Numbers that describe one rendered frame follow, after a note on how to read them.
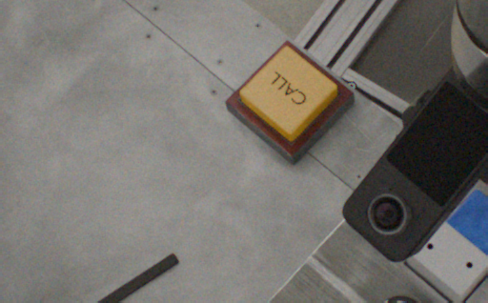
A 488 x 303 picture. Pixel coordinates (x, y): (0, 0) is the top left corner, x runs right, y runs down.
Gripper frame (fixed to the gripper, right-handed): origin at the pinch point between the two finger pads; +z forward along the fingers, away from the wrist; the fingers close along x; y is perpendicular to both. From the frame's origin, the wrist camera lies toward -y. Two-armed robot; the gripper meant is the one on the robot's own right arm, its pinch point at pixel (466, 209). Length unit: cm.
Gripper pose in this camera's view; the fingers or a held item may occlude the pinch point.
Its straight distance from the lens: 76.0
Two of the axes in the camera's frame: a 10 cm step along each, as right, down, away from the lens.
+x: -7.3, -6.1, 3.0
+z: 0.6, 3.9, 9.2
